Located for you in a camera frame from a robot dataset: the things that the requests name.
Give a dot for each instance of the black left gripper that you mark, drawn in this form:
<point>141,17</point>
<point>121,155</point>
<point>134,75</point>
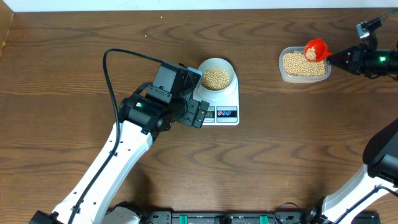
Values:
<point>191,106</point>

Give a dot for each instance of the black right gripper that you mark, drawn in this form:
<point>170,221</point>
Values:
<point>355,64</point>

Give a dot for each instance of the red plastic measuring scoop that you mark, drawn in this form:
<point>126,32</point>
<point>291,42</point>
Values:
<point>322,50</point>

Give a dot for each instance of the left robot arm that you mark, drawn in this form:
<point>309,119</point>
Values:
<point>141,119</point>

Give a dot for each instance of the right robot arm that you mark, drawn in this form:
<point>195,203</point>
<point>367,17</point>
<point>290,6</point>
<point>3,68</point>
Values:
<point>378,174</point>

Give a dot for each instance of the white digital kitchen scale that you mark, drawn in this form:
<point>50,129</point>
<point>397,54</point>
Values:
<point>224,105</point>

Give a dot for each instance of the soybeans in red scoop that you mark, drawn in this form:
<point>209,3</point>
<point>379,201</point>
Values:
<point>310,54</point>

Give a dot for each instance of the soybeans in grey bowl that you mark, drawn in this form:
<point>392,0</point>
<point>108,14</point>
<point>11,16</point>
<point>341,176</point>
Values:
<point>215,79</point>

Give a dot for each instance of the light grey bowl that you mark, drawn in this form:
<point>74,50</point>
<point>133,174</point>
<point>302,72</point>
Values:
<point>218,63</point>

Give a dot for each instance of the pile of soybeans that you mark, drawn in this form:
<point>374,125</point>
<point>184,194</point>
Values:
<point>297,65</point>

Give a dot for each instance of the clear plastic container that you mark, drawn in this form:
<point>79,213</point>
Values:
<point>298,79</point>

